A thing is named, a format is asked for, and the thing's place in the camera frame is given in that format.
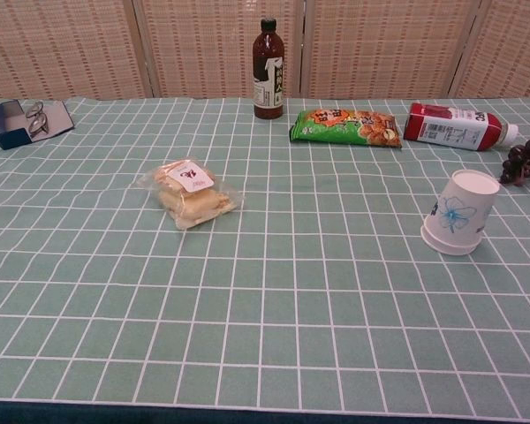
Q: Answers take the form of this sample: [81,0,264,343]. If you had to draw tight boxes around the green snack bag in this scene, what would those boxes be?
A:
[289,109,402,150]

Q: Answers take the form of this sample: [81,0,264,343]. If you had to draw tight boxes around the dark purple grape bunch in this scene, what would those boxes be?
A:
[498,139,530,186]

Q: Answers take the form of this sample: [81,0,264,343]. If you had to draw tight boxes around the blue open glasses case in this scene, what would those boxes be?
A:
[0,100,76,151]

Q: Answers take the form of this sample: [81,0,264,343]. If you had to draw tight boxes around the white paper cup blue flower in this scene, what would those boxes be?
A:
[420,170,501,249]

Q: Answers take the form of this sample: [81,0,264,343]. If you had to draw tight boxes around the bread in clear plastic pack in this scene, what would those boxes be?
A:
[136,159,244,231]

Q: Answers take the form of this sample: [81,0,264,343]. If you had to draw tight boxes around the metal frame eyeglasses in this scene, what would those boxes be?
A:
[25,101,50,136]

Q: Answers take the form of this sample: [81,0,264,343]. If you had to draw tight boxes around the green checked tablecloth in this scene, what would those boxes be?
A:
[0,95,530,420]

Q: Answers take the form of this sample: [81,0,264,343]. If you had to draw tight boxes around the woven bamboo screen panel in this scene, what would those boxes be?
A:
[132,0,308,99]
[0,0,149,102]
[450,0,530,99]
[299,0,487,99]

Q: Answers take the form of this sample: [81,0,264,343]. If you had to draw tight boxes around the red and white drink bottle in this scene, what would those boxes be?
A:
[402,102,520,152]

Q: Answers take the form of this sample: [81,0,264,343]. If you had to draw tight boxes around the brown sauce bottle black cap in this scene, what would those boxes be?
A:
[252,17,285,120]

